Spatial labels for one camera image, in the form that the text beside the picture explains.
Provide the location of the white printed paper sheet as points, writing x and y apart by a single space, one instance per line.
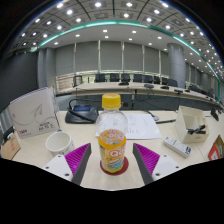
143 126

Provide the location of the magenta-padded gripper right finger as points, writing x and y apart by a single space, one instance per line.
147 159

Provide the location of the ceiling lights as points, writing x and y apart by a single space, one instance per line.
98 4

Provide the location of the white rectangular remote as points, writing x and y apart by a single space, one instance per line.
177 146

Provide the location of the white patterned paper cup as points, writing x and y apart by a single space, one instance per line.
60 143

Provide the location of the yellow-capped orange drink bottle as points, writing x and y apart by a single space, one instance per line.
112 153

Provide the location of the row of black office chairs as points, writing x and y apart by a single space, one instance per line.
126 77

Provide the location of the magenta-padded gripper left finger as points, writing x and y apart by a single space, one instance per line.
76 159

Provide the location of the flat round red coaster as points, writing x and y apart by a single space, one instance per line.
125 166

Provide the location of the white desk organizer box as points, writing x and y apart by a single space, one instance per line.
186 121

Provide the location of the brown paper envelope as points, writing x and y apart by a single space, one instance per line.
10 148

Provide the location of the red-edged cardboard box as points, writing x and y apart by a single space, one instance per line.
217 150

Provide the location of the white copy paper box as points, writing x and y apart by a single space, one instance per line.
33 113

